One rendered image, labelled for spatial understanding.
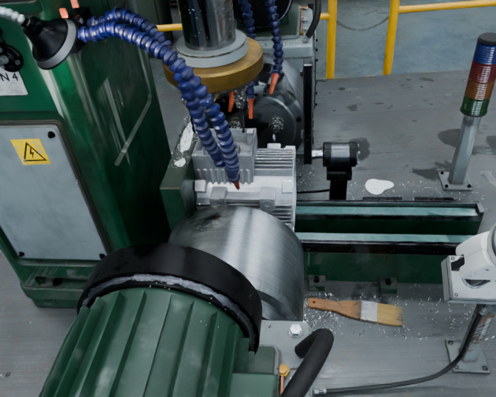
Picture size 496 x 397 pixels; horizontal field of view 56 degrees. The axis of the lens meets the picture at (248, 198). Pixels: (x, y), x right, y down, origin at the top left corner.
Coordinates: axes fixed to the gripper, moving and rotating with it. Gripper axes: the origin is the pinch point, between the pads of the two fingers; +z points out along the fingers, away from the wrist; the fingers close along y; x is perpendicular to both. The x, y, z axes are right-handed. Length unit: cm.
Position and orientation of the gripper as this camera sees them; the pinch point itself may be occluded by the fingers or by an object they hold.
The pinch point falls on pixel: (479, 273)
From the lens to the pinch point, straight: 81.2
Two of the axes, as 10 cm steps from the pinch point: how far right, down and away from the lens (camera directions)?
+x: -0.5, 9.4, -3.4
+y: -9.9, -0.1, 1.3
